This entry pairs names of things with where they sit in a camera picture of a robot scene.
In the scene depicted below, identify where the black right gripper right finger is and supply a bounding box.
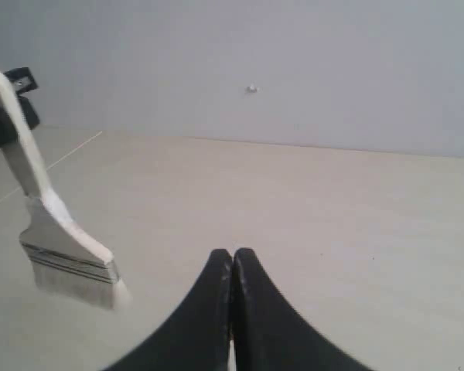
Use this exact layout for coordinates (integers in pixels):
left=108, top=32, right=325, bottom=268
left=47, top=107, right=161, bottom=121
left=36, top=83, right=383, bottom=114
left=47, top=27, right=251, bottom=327
left=231, top=248, right=369, bottom=370

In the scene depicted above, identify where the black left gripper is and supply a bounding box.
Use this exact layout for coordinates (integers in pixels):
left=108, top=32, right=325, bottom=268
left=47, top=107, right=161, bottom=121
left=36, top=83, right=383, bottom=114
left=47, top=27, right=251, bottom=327
left=0, top=66, right=40, bottom=148

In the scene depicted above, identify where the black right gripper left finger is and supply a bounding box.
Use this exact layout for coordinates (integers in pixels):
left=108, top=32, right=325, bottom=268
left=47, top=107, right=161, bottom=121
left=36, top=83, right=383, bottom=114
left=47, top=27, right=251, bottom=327
left=108, top=249, right=232, bottom=370

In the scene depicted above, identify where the white wooden paint brush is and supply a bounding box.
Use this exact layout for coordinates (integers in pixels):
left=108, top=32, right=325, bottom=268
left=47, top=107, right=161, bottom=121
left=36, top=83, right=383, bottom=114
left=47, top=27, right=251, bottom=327
left=0, top=71, right=130, bottom=310

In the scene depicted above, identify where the small white wall fixture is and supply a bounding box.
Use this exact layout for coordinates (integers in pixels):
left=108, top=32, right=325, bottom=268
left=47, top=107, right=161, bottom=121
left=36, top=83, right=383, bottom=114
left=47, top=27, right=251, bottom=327
left=245, top=85, right=258, bottom=94

